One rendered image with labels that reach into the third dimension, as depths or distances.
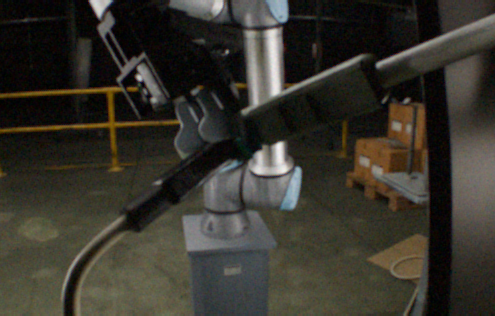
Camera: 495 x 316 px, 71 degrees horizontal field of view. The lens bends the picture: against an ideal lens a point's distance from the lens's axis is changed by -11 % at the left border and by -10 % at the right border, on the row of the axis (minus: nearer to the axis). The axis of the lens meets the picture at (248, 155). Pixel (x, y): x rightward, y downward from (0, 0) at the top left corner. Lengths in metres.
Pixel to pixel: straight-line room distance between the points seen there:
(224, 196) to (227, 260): 0.22
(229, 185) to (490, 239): 0.97
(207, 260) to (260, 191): 0.30
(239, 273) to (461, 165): 1.03
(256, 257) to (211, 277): 0.17
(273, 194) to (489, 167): 0.90
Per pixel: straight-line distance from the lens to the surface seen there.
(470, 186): 0.47
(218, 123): 0.42
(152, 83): 0.40
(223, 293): 1.41
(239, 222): 1.36
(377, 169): 3.63
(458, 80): 0.47
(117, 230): 0.36
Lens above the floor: 1.23
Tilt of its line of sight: 13 degrees down
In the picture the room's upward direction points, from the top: straight up
